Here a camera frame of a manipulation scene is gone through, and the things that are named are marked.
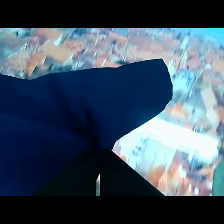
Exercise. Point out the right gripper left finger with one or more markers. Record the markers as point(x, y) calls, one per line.
point(80, 181)

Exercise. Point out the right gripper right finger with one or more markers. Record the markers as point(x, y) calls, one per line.
point(123, 180)

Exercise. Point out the dark blue garment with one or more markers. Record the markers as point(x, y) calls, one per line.
point(66, 113)

